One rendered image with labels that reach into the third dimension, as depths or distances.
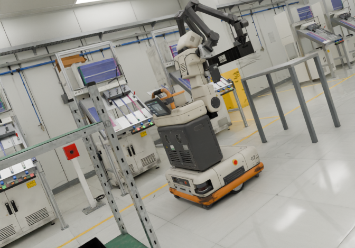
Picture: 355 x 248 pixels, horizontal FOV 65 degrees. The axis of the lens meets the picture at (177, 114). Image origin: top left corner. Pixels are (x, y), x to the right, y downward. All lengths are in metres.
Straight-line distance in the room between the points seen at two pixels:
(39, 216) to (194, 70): 2.33
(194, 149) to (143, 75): 3.84
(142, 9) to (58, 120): 2.86
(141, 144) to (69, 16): 2.95
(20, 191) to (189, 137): 2.09
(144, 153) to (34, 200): 1.39
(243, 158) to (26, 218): 2.40
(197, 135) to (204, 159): 0.20
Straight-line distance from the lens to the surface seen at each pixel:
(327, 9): 8.22
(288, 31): 7.09
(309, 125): 2.95
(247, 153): 2.41
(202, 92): 2.45
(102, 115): 1.07
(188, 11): 2.55
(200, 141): 2.17
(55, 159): 5.20
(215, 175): 2.21
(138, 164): 3.81
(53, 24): 5.62
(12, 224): 3.59
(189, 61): 2.39
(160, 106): 2.21
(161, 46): 4.56
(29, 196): 3.55
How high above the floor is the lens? 0.97
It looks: 5 degrees down
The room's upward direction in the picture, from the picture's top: 20 degrees counter-clockwise
